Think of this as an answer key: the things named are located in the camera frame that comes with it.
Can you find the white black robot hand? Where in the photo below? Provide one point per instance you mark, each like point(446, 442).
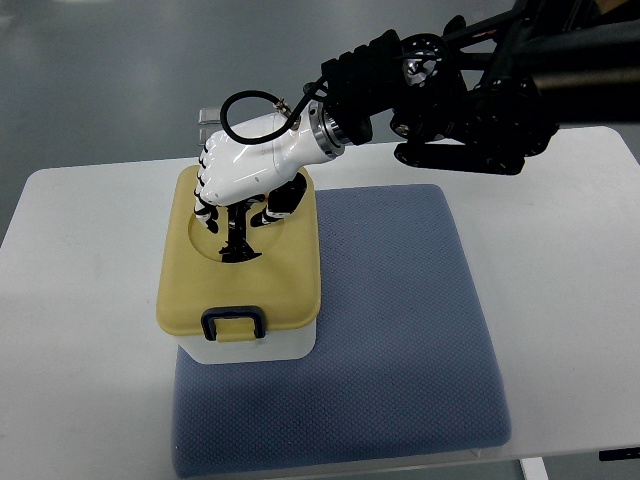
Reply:
point(231, 172)

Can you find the yellow box lid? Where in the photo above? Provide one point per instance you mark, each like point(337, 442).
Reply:
point(284, 280)

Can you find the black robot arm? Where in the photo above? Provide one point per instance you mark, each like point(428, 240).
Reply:
point(484, 97)

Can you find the white storage box base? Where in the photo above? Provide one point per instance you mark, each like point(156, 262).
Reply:
point(277, 345)

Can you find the blue grey padded mat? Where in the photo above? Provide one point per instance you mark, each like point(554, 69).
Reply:
point(403, 363)

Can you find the black table bracket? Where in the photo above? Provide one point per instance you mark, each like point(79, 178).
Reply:
point(619, 454)

